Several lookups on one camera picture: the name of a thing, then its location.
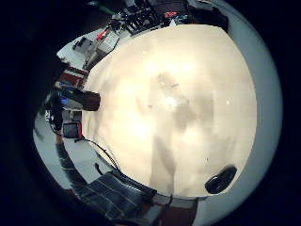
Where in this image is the red handled tool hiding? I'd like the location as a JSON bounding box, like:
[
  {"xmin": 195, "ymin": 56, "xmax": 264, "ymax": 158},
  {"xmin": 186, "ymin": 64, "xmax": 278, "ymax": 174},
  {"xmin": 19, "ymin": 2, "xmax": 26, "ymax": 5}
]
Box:
[{"xmin": 95, "ymin": 27, "xmax": 111, "ymax": 41}]

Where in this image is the small black monitor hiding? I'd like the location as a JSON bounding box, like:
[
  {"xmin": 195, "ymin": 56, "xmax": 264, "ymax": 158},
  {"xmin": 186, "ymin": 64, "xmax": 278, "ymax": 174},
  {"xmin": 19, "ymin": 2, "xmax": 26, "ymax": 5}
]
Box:
[{"xmin": 62, "ymin": 121, "xmax": 83, "ymax": 139}]

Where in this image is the grey box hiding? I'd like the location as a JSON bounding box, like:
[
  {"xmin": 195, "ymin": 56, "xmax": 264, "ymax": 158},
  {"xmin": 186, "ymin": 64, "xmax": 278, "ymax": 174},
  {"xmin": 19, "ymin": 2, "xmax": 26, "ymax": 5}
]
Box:
[{"xmin": 90, "ymin": 31, "xmax": 121, "ymax": 59}]

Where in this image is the black equipment case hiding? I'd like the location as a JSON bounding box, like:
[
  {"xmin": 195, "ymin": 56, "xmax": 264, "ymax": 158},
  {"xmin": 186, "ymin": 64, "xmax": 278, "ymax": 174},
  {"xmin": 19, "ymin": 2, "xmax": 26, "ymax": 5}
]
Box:
[{"xmin": 123, "ymin": 5, "xmax": 164, "ymax": 35}]

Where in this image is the black oval case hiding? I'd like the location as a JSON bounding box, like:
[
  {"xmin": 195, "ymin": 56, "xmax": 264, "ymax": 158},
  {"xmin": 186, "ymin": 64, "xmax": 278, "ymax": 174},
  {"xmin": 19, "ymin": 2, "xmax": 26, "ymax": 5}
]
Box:
[{"xmin": 204, "ymin": 165, "xmax": 238, "ymax": 195}]

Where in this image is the thin black cable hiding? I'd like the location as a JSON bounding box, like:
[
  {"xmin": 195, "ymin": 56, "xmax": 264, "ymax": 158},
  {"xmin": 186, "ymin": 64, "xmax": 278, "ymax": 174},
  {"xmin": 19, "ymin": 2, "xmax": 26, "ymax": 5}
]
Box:
[{"xmin": 74, "ymin": 137, "xmax": 120, "ymax": 170}]

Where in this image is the black bag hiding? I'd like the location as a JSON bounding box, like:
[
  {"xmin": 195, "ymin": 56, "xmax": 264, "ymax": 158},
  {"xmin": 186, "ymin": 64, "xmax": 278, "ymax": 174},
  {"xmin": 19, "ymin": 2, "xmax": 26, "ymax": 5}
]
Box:
[{"xmin": 187, "ymin": 4, "xmax": 230, "ymax": 32}]

